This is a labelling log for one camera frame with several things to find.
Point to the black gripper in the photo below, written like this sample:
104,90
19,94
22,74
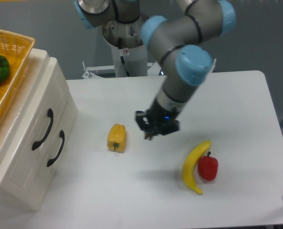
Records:
157,121

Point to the red bell pepper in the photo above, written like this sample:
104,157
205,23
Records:
208,167

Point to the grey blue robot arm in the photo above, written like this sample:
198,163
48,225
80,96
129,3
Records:
175,45

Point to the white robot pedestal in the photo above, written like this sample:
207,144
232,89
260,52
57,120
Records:
129,53

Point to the yellow bell pepper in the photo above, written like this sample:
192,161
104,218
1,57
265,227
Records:
116,139

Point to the yellow banana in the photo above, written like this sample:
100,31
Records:
190,163

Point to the yellow woven basket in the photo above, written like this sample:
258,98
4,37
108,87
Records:
16,48

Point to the white drawer cabinet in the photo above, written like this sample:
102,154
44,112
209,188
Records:
31,76

